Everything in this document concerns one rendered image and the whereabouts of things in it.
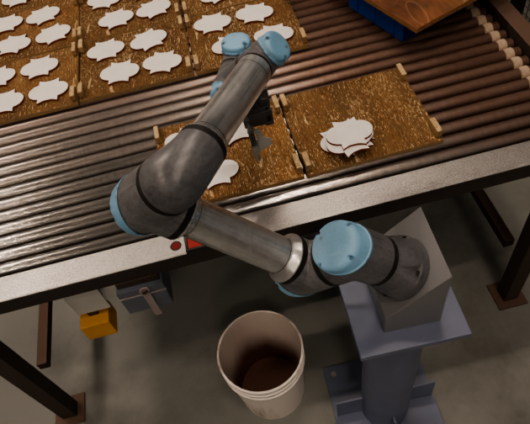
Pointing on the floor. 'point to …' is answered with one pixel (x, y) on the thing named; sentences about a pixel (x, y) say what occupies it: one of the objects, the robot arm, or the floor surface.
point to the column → (389, 364)
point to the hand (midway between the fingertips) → (251, 144)
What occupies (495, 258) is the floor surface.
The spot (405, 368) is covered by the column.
